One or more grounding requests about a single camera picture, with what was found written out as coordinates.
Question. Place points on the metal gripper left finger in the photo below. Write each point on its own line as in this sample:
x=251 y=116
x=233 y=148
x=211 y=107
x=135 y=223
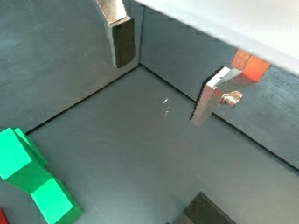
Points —
x=120 y=30

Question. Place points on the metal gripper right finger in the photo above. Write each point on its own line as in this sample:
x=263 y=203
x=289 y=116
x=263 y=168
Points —
x=221 y=88

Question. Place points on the green stepped block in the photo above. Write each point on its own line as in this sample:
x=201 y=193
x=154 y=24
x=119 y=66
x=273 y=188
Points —
x=23 y=170

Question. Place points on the red board base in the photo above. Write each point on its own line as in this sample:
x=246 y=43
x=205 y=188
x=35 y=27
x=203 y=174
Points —
x=3 y=219

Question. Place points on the black angle bracket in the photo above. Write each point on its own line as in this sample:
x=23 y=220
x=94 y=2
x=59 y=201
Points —
x=203 y=212

